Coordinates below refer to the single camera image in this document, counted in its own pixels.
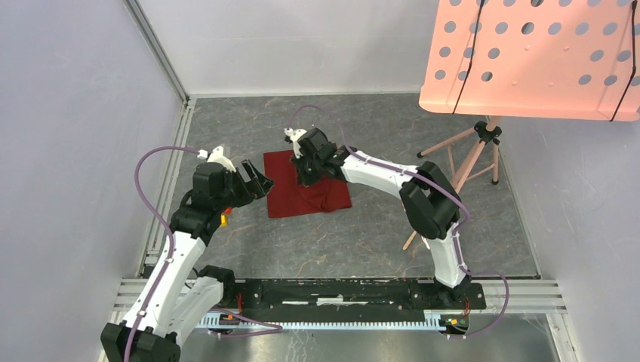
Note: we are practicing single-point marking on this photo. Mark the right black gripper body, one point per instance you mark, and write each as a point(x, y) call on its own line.
point(309, 169)

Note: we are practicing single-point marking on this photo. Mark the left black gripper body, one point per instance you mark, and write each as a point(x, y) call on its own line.
point(237, 191)

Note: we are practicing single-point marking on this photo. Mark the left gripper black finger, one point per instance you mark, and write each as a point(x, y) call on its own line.
point(254, 175)
point(260, 187)

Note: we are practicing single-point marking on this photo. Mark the dark red cloth napkin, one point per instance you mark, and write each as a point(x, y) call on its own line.
point(288, 198)

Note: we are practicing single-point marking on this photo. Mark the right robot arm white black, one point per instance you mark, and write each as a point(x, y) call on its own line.
point(431, 204)

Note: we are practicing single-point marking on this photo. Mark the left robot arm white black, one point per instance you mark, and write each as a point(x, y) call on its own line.
point(161, 319)

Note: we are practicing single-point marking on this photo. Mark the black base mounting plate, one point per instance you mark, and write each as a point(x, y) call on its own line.
point(347, 299)

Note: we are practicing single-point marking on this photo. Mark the pink tripod stand legs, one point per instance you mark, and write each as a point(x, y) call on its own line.
point(488, 133)

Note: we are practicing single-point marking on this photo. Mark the pink perforated stand tray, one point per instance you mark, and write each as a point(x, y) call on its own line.
point(539, 59)

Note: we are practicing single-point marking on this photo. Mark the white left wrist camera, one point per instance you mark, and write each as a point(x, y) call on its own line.
point(218, 155)

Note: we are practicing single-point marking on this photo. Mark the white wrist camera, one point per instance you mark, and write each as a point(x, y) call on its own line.
point(218, 155)
point(293, 136)

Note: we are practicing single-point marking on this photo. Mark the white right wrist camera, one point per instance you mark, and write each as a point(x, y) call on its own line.
point(293, 136)

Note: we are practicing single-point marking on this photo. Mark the wooden handled spoon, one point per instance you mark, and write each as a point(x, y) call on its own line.
point(409, 240)

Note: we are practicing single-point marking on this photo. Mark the aluminium frame rail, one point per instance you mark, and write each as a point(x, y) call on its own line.
point(144, 25)

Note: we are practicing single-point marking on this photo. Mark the white slotted cable duct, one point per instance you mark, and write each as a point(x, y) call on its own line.
point(428, 322)

